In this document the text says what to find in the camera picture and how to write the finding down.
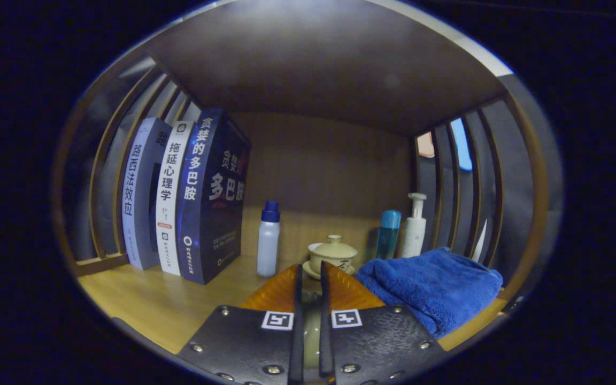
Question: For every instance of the wooden cabinet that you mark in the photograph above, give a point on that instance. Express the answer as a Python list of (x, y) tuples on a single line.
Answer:
[(313, 69)]

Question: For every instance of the wooden countertop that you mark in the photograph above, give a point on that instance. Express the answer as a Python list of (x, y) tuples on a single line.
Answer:
[(153, 305)]

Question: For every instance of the dark blue book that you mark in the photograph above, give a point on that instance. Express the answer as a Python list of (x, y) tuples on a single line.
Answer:
[(212, 214)]

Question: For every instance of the teal bottle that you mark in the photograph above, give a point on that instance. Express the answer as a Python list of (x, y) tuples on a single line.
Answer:
[(388, 238)]

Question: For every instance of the white book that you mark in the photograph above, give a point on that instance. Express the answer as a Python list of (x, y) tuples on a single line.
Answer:
[(171, 203)]

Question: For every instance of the white pump bottle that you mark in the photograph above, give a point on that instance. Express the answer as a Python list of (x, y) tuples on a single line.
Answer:
[(415, 230)]

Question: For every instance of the beige lidded teacup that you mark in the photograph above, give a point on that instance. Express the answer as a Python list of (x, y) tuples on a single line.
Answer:
[(333, 254)]

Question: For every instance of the light blue book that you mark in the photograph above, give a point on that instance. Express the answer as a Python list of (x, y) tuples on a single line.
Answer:
[(136, 203)]

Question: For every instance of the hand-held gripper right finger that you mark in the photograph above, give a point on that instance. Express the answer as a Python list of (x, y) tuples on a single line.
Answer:
[(377, 342)]

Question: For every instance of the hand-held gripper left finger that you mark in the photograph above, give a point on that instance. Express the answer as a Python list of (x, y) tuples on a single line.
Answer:
[(244, 342)]

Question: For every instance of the folded blue towel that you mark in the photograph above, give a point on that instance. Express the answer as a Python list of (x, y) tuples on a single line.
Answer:
[(436, 286)]

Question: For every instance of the white bottle with blue cap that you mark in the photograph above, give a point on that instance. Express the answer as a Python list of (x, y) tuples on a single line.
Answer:
[(268, 246)]

